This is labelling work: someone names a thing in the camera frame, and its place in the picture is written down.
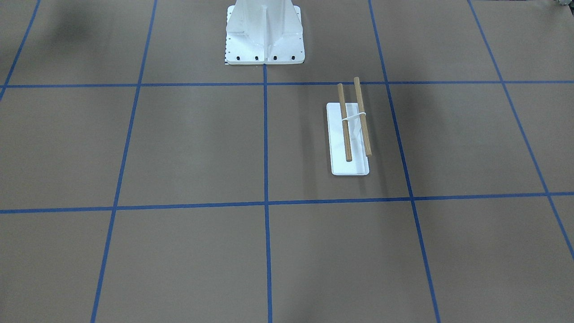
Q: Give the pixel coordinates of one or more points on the white rack base with stand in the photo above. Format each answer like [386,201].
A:
[340,166]

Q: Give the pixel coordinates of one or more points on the outer wooden rack rod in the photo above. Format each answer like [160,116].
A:
[362,116]

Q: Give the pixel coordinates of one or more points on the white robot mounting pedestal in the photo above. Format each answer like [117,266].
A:
[264,32]

